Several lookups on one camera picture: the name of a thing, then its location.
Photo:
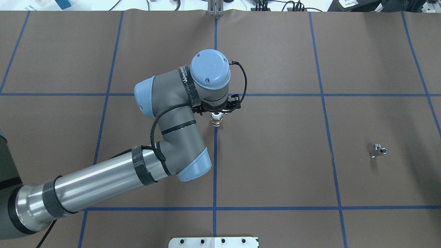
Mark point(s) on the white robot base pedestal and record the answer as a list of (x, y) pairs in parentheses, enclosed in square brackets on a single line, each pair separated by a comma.
[(214, 242)]

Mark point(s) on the chrome tee pipe fitting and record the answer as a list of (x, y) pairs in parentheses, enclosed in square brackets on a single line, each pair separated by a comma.
[(377, 150)]

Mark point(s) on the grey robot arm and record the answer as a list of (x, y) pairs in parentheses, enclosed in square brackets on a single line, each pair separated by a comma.
[(176, 149)]

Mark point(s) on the blue object behind table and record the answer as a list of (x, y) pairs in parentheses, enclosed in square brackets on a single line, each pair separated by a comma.
[(63, 4)]

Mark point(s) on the aluminium profile post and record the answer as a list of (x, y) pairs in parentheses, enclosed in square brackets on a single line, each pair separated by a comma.
[(215, 8)]

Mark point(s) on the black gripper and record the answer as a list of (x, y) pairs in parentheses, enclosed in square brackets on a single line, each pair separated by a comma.
[(199, 110)]

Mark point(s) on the dark equipment behind table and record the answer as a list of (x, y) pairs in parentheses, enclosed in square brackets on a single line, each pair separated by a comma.
[(415, 6)]

